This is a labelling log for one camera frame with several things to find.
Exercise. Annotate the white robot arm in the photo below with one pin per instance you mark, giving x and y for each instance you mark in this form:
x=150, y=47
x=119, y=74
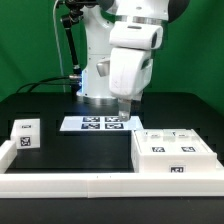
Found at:
x=122, y=37

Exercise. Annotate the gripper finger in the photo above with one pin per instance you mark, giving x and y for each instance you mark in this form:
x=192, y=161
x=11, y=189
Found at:
x=124, y=110
x=135, y=105

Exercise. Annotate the white cabinet top block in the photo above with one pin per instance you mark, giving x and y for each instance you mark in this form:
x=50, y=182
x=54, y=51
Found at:
x=26, y=133

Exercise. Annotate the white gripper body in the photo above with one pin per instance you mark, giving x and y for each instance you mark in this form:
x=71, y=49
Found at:
x=130, y=72

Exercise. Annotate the white U-shaped frame fence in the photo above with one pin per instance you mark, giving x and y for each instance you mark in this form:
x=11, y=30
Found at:
x=70, y=185

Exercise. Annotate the white cabinet door panel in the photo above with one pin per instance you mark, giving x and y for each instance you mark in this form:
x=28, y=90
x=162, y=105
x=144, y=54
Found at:
x=151, y=141
x=178, y=141

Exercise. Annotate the white marker tag sheet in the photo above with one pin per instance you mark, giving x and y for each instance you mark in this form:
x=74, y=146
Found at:
x=99, y=123

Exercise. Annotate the white cabinet body box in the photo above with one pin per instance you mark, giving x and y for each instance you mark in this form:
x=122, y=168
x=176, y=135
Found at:
x=170, y=163

